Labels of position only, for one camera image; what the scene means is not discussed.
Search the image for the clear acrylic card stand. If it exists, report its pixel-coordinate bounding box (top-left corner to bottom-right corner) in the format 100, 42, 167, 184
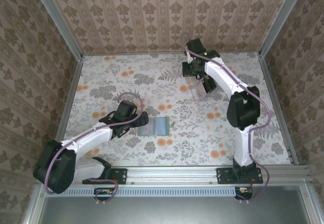
186, 74, 218, 103

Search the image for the black credit card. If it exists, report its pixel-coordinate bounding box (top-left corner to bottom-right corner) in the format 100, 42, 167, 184
202, 78, 211, 95
207, 76, 217, 92

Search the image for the floral printed table cover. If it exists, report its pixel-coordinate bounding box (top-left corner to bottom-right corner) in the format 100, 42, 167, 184
57, 52, 292, 167

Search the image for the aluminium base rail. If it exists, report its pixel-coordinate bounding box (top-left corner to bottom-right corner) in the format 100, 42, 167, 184
35, 165, 313, 185

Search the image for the aluminium frame post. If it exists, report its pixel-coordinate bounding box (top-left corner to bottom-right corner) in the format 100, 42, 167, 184
22, 183, 48, 224
258, 0, 303, 59
300, 178, 324, 224
29, 0, 84, 60

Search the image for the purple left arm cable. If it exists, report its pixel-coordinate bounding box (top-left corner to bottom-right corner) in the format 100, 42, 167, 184
44, 92, 146, 206

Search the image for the aluminium table edge rail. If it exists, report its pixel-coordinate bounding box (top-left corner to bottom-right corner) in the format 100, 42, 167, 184
258, 53, 301, 166
55, 55, 84, 143

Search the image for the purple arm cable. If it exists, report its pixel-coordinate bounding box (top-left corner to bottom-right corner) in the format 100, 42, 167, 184
181, 32, 272, 204
44, 92, 146, 206

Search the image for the grey slotted cable duct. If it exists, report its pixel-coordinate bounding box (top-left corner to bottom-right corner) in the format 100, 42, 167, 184
47, 186, 254, 197

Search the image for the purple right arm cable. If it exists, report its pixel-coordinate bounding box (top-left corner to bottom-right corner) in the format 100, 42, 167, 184
181, 32, 272, 204

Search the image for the green card holder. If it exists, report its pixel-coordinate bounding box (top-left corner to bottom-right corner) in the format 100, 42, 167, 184
137, 116, 175, 137

